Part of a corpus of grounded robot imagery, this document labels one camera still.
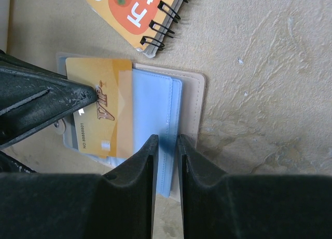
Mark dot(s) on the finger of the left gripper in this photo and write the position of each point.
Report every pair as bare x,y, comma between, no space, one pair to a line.
33,98

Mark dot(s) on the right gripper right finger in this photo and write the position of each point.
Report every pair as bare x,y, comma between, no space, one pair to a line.
216,204

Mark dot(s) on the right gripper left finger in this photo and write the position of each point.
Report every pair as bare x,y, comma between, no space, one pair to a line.
118,204

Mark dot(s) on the white oblong plastic tray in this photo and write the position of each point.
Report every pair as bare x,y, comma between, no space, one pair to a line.
4,23

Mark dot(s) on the orange spiral notebook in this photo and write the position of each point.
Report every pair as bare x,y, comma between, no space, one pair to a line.
142,23

